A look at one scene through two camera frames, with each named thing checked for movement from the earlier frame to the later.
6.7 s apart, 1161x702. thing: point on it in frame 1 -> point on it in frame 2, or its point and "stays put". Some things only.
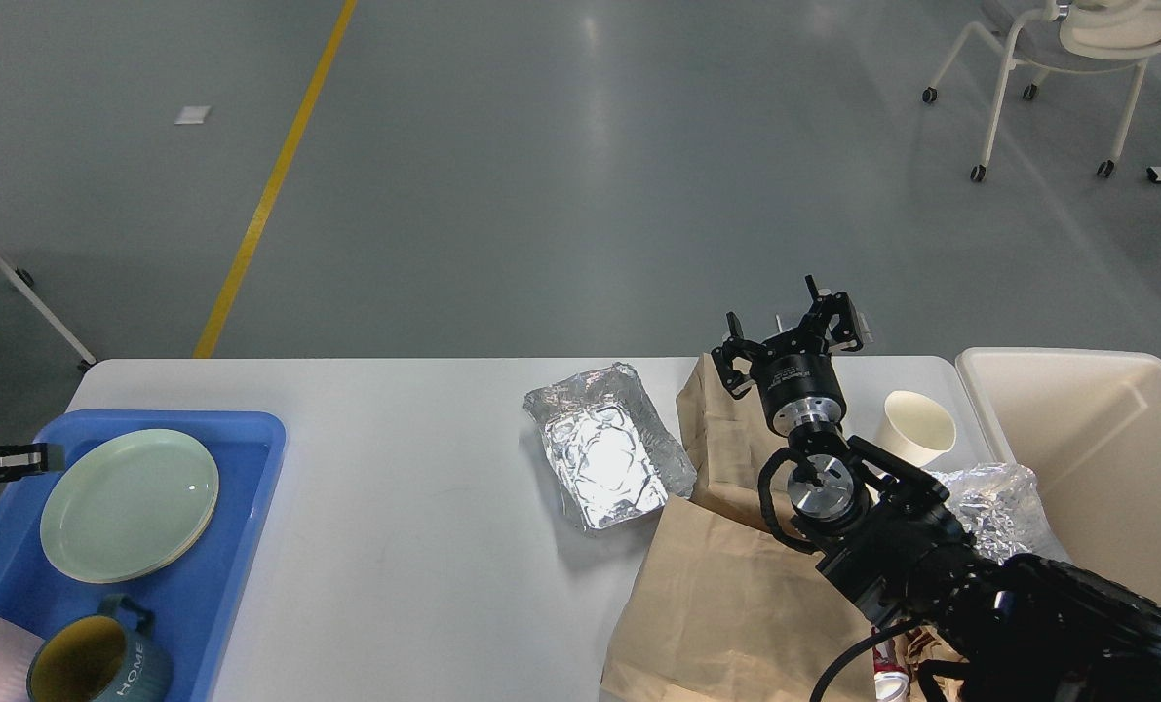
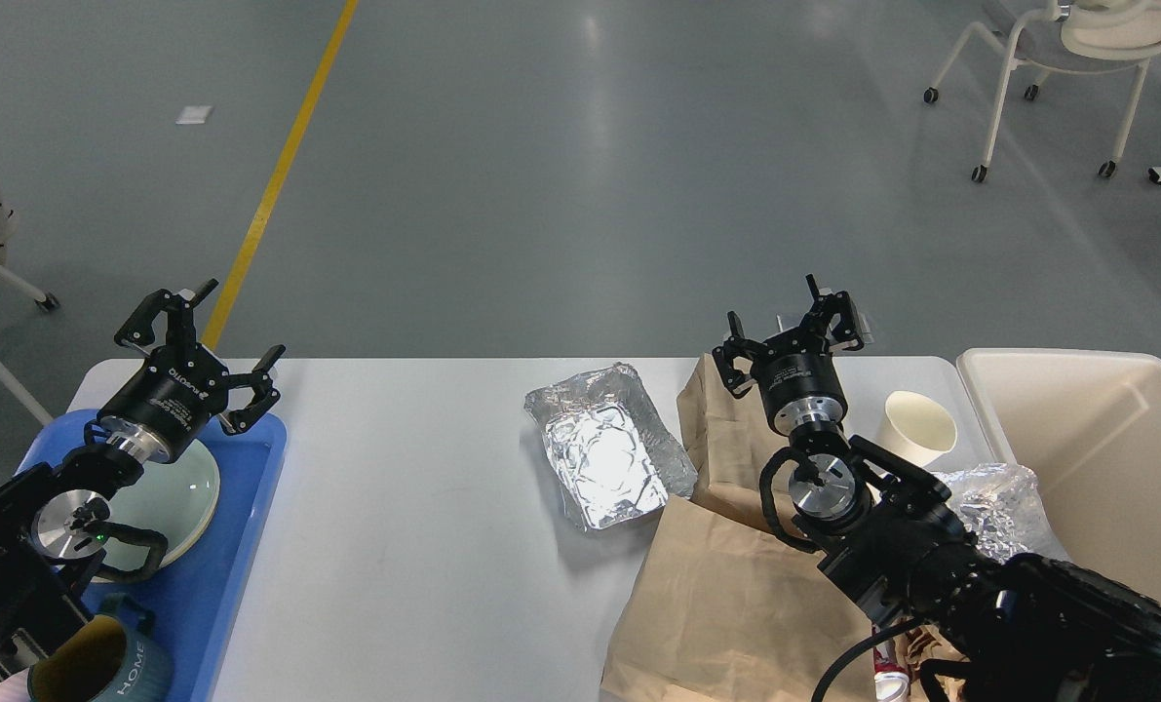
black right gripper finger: [734, 346] stays put
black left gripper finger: [22, 456] -> [260, 382]
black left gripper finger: [11, 469] -> [138, 330]
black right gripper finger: [847, 321] stays put
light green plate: [129, 507] stays put
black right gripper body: [799, 392] stays put
